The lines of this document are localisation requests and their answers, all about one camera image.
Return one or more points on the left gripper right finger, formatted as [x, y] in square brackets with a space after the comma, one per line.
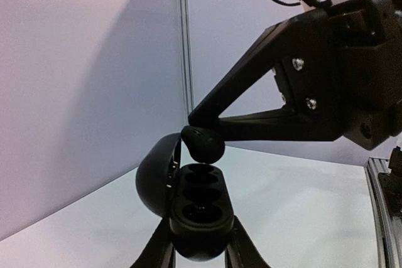
[240, 251]

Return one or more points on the black hook earbud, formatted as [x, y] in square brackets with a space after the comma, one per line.
[204, 145]

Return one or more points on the black oval charging case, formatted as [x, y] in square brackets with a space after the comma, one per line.
[194, 197]

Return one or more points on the aluminium front rail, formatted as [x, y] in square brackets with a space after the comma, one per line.
[385, 191]

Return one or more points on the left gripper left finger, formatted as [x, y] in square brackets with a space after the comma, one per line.
[159, 251]

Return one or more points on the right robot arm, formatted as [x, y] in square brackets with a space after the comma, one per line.
[338, 67]

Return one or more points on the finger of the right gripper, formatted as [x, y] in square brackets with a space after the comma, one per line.
[274, 43]

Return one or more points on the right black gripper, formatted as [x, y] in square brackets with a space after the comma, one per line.
[340, 72]

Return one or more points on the right aluminium frame post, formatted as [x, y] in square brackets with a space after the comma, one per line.
[187, 72]

